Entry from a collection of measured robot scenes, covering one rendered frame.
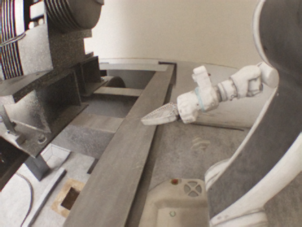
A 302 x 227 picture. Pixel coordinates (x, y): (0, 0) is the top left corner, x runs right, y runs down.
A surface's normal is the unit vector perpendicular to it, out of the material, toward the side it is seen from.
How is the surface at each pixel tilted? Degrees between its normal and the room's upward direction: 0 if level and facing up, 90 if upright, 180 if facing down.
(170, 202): 74
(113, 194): 0
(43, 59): 90
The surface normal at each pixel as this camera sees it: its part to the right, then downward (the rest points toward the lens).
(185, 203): -0.11, 0.26
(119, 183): 0.00, -0.85
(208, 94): -0.33, 0.05
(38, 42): 0.00, 0.53
